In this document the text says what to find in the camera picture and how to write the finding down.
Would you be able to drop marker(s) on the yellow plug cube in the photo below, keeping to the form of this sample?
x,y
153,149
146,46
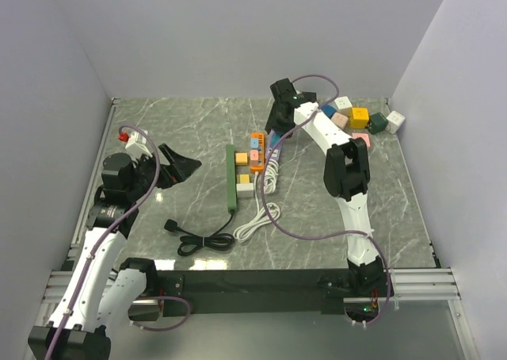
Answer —
x,y
359,118

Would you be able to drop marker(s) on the white plug cube back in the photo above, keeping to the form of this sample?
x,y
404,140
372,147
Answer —
x,y
343,103

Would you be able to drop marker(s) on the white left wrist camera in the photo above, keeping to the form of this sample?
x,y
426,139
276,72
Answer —
x,y
136,143

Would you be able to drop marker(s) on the orange power strip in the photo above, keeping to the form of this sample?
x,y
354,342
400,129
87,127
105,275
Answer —
x,y
258,167

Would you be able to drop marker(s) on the yellow plug lower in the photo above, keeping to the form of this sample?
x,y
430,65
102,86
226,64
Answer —
x,y
243,178

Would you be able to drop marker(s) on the dark green plug cube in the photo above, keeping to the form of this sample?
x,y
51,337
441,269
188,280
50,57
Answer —
x,y
377,123

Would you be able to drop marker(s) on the aluminium rail frame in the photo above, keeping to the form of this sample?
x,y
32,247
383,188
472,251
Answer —
x,y
432,284

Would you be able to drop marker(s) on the green power strip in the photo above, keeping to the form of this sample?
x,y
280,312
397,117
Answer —
x,y
232,203

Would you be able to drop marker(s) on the yellow plug upper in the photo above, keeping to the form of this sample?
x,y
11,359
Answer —
x,y
241,158

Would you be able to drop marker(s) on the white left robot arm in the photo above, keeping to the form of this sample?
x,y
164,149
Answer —
x,y
94,304

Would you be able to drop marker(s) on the white plug on strip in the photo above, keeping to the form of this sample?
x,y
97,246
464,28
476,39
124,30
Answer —
x,y
245,190

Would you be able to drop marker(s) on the yellow plug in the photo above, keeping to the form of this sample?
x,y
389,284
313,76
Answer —
x,y
241,158
243,178

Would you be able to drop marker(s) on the dark blue plug cube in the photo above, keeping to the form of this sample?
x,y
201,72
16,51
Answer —
x,y
329,111

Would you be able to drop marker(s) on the white plug cube right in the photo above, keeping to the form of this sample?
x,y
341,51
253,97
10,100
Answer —
x,y
395,121

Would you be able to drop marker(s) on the white plug cube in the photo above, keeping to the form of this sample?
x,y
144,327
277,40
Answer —
x,y
395,121
343,103

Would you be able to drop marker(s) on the beige pink plug cube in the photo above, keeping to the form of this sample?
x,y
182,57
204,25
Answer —
x,y
340,120

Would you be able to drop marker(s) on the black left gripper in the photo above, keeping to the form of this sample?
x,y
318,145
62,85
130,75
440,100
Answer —
x,y
178,170

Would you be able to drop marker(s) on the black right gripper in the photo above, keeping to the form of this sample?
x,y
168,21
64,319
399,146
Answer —
x,y
272,124

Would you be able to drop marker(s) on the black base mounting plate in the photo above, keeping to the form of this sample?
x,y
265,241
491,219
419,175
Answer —
x,y
246,291

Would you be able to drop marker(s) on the purple power strip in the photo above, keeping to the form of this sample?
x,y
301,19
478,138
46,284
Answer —
x,y
273,147

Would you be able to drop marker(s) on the white coiled cable purple strip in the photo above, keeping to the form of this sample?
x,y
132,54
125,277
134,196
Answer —
x,y
270,179

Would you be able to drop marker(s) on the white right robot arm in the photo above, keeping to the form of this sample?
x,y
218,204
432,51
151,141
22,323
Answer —
x,y
346,177

